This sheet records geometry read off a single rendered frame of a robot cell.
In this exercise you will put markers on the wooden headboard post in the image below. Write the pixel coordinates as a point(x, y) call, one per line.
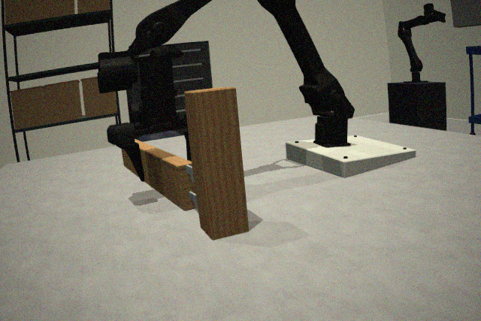
point(217, 164)

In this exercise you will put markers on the long wooden board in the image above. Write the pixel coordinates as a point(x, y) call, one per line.
point(170, 175)

